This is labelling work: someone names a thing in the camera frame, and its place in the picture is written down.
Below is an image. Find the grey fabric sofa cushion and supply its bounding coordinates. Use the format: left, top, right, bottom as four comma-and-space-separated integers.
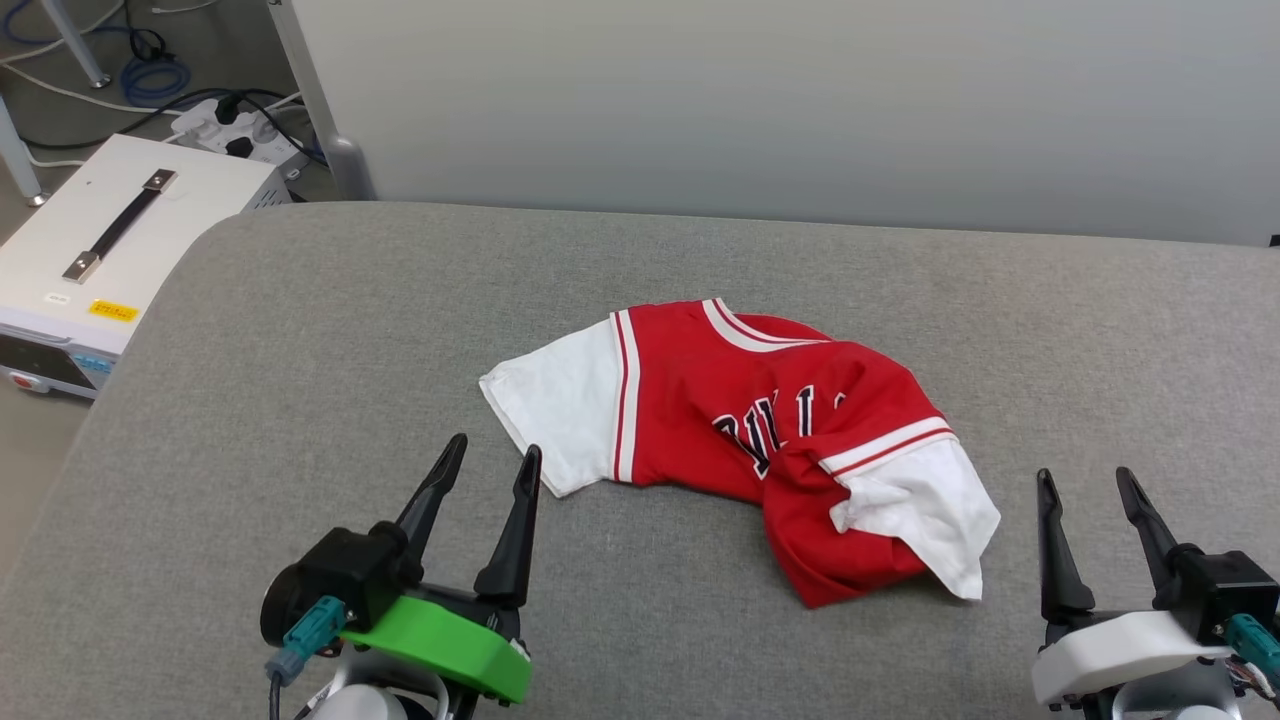
0, 200, 1280, 720

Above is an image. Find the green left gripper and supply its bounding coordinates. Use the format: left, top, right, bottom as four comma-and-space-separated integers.
340, 433, 543, 705

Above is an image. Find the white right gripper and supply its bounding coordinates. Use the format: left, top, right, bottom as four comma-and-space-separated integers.
1032, 467, 1236, 709

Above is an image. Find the grey metal table leg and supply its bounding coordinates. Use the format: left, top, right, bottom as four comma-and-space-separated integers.
40, 0, 113, 90
0, 95, 50, 209

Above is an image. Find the black power cable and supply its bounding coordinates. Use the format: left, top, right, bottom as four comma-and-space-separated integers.
18, 88, 331, 167

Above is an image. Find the black metal box handle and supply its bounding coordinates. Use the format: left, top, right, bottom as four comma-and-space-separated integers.
62, 169, 179, 285

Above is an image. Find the white partition panel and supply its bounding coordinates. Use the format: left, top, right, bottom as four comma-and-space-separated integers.
289, 0, 1280, 247

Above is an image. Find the white power strip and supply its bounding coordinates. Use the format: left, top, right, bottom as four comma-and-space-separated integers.
168, 94, 309, 182

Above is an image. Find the teal camera connector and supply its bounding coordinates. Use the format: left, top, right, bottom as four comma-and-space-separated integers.
1224, 614, 1280, 693
265, 596, 349, 689

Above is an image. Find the teal left camera connector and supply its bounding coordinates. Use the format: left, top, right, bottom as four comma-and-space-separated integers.
265, 596, 349, 689

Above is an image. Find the white equipment box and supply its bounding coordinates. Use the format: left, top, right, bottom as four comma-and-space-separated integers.
0, 134, 294, 402

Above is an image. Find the teal right camera connector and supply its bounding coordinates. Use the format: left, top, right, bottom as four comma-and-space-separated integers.
1224, 614, 1280, 693

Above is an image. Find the red white basketball jersey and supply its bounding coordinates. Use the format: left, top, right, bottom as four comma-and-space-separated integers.
479, 298, 1002, 610

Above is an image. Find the blue coiled cable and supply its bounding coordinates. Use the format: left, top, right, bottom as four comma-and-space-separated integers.
118, 54, 193, 109

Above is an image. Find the grey metal partition post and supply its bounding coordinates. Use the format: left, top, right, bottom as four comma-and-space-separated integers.
267, 0, 378, 202

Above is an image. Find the white cable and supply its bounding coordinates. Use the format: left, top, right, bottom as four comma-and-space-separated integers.
0, 60, 186, 119

